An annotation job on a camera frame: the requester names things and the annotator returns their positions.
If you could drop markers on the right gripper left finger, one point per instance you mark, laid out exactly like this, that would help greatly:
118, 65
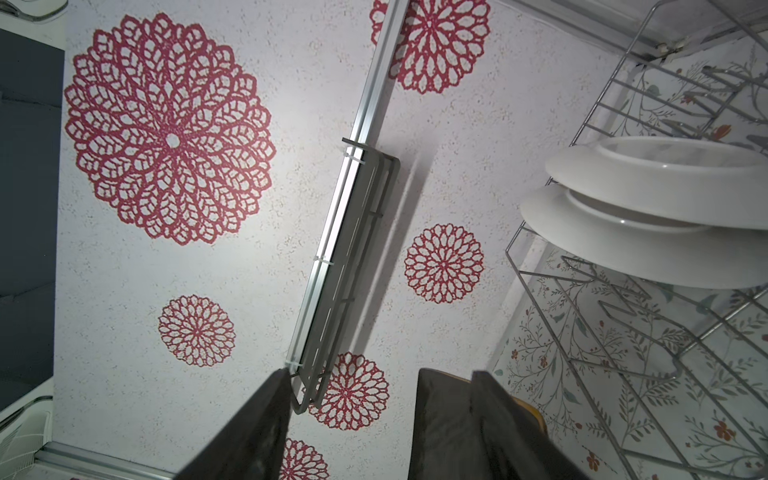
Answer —
251, 444

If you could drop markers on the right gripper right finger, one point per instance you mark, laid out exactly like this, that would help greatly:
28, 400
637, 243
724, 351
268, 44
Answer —
514, 444

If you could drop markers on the black square plate yellow rim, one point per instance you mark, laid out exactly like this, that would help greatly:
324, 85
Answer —
459, 426

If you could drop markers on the round plate red rim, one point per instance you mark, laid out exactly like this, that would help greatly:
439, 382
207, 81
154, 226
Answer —
693, 181

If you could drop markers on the white round plate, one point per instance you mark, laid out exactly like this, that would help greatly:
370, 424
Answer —
656, 249

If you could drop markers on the grey wall shelf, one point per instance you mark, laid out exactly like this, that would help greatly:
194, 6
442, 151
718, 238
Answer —
360, 200

